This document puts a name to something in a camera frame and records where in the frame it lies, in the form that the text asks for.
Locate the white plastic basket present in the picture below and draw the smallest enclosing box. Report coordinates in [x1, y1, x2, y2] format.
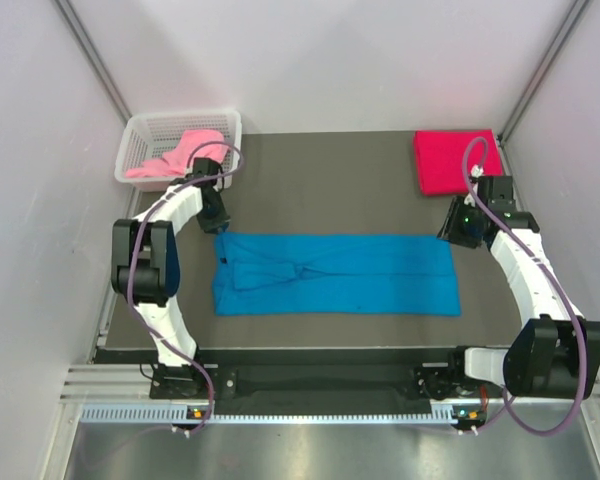
[114, 108, 243, 192]

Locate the pink t shirt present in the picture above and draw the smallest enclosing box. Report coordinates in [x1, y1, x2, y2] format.
[125, 130, 228, 178]

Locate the slotted grey cable duct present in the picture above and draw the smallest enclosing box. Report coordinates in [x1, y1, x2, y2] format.
[80, 403, 484, 426]

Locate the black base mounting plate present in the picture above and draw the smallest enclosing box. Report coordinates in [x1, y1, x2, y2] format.
[149, 347, 480, 416]

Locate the blue t shirt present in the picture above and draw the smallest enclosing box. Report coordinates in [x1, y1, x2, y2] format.
[212, 232, 461, 317]

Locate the folded red t shirt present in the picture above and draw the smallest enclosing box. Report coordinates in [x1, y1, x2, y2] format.
[413, 130, 503, 196]

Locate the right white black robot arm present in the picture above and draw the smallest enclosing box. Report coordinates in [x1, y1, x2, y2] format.
[414, 173, 600, 400]

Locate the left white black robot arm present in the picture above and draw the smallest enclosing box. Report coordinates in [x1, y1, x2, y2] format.
[111, 157, 230, 399]

